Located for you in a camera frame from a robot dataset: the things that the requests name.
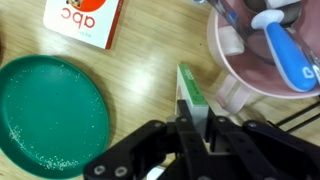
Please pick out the green round plate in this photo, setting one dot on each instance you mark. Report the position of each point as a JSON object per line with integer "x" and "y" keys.
{"x": 50, "y": 116}

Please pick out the white red abc book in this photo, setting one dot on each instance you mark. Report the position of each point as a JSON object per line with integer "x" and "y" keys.
{"x": 86, "y": 23}

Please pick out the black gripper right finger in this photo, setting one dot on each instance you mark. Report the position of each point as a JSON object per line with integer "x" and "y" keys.
{"x": 250, "y": 150}

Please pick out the blue white plastic spoon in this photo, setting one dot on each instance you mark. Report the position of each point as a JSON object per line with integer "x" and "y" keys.
{"x": 290, "y": 56}

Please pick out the white cube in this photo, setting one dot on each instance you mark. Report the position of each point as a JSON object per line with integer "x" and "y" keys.
{"x": 231, "y": 40}

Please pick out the white and green book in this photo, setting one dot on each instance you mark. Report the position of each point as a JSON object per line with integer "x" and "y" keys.
{"x": 193, "y": 96}

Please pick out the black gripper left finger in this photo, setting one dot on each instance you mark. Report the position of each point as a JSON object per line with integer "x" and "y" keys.
{"x": 186, "y": 140}

